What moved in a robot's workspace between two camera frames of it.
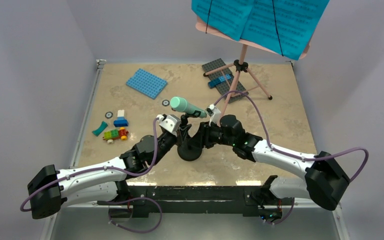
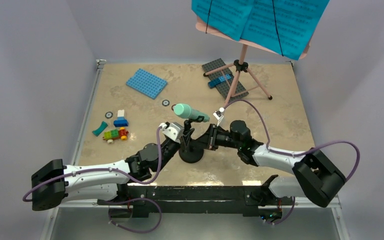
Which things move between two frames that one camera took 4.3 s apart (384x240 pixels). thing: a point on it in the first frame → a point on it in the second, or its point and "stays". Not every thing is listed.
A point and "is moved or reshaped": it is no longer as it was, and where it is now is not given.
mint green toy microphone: [178, 104] is moved or reshaped
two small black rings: [165, 103] stays
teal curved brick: [100, 130] stays
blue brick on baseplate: [213, 82] stays
